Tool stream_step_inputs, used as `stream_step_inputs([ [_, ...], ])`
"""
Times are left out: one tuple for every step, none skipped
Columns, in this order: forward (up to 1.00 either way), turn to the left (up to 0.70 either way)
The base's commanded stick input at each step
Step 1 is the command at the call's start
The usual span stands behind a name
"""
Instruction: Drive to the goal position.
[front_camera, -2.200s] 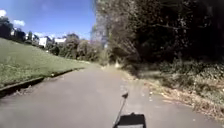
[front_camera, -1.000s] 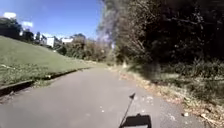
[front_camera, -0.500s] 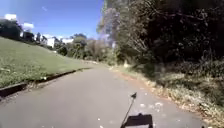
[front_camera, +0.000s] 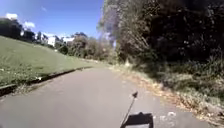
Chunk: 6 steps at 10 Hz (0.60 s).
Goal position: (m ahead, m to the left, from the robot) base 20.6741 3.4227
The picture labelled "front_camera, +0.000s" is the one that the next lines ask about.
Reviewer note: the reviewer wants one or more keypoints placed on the grey asphalt path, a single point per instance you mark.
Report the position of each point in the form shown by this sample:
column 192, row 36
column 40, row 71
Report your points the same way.
column 83, row 100

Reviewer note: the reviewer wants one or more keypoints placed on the group of bushes and trees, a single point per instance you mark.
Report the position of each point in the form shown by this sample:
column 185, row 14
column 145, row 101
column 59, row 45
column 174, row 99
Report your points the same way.
column 83, row 46

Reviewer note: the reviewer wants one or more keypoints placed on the dark distant trees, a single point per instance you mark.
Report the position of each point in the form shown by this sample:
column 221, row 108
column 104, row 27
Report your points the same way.
column 10, row 28

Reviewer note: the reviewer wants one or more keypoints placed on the wood of dark trees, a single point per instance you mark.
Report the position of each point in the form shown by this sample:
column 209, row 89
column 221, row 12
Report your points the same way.
column 173, row 30

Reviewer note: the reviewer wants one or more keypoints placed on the leaf-strewn verge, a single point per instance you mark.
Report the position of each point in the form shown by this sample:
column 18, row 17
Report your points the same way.
column 186, row 86

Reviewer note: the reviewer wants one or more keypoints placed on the white buildings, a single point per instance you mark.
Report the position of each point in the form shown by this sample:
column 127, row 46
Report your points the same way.
column 52, row 40

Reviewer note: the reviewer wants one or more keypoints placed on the dark kerb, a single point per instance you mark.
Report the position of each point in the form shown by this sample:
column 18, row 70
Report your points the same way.
column 6, row 89

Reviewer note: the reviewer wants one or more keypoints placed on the green grass field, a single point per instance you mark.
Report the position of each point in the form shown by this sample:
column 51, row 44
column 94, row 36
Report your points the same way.
column 26, row 60

